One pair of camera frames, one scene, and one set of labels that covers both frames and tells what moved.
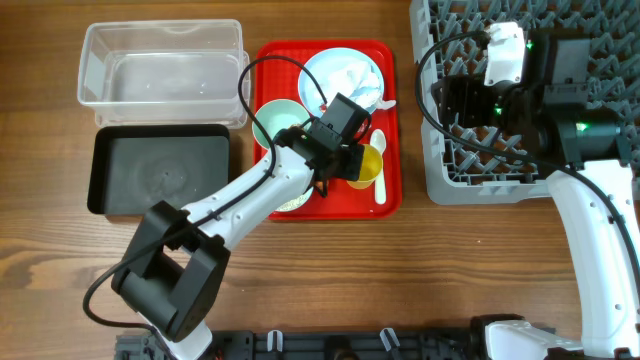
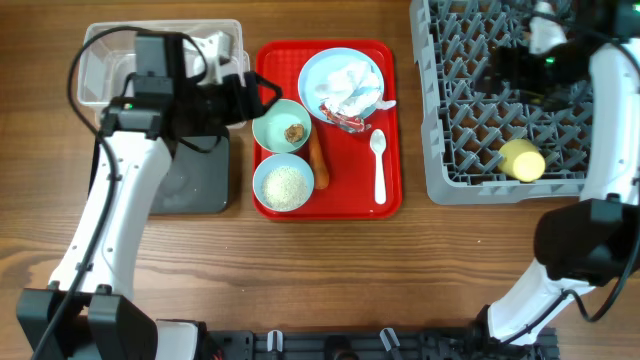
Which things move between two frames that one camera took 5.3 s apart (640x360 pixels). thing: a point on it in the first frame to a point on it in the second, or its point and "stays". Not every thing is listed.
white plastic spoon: (378, 141) stays
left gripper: (352, 167) to (250, 96)
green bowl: (276, 115) stays
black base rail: (318, 345) stays
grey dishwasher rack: (487, 165) stays
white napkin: (360, 82) stays
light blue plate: (325, 62) stays
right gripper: (470, 89) to (511, 56)
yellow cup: (371, 165) to (521, 159)
